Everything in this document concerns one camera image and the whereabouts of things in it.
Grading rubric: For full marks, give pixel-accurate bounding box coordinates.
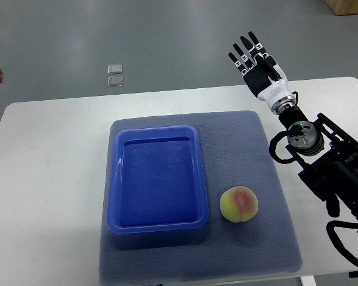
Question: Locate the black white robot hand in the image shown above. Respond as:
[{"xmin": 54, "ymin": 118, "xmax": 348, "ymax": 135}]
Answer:
[{"xmin": 228, "ymin": 31, "xmax": 297, "ymax": 115}]

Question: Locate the yellow red peach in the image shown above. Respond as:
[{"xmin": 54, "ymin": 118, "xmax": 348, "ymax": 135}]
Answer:
[{"xmin": 219, "ymin": 186, "xmax": 258, "ymax": 223}]

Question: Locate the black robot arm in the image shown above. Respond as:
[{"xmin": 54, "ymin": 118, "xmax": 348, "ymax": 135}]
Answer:
[{"xmin": 269, "ymin": 92, "xmax": 358, "ymax": 267}]

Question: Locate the upper metal floor plate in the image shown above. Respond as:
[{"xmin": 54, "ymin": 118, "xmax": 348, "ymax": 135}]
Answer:
[{"xmin": 107, "ymin": 64, "xmax": 123, "ymax": 74}]

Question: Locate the wooden box corner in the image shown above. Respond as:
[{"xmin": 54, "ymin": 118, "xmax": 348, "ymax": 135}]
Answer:
[{"xmin": 325, "ymin": 0, "xmax": 358, "ymax": 16}]

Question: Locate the blue plastic tray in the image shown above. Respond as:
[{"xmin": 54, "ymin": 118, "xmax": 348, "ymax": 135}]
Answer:
[{"xmin": 107, "ymin": 125, "xmax": 209, "ymax": 235}]

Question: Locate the white table leg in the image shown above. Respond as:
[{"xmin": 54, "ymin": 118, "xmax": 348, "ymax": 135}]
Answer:
[{"xmin": 300, "ymin": 275, "xmax": 317, "ymax": 286}]

